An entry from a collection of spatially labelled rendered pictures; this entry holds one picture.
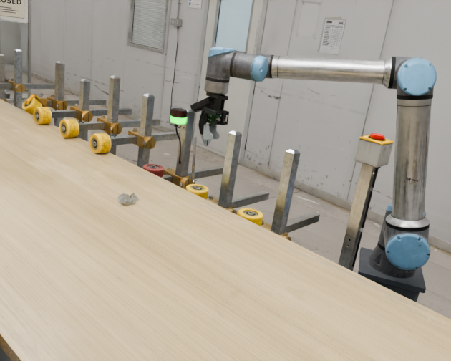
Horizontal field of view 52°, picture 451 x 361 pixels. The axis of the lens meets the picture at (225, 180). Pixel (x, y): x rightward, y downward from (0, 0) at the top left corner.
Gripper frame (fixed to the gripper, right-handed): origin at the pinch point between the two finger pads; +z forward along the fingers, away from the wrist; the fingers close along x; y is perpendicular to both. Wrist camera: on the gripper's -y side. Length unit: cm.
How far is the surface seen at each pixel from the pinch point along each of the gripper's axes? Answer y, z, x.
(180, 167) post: -2.3, 10.3, -9.6
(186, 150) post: -1.6, 2.9, -8.3
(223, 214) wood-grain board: 38.2, 10.9, -26.9
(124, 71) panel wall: -457, 39, 278
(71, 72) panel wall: -626, 67, 288
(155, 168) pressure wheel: -6.2, 10.6, -19.0
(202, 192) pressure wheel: 21.4, 10.5, -20.3
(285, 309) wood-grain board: 82, 11, -53
